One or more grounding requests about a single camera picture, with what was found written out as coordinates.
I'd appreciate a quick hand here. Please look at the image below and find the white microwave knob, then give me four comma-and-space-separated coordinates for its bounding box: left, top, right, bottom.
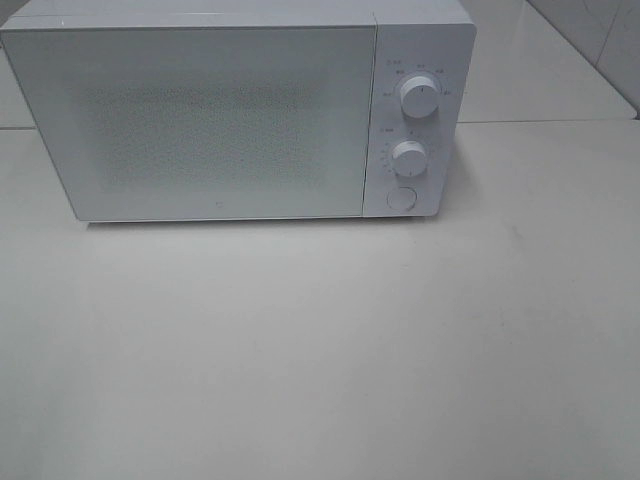
399, 73, 441, 119
391, 140, 428, 178

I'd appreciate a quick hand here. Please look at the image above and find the white microwave door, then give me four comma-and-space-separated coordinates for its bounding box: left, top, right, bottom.
2, 27, 375, 222

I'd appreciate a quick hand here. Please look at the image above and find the white microwave oven body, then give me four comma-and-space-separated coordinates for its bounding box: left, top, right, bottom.
1, 1, 476, 218

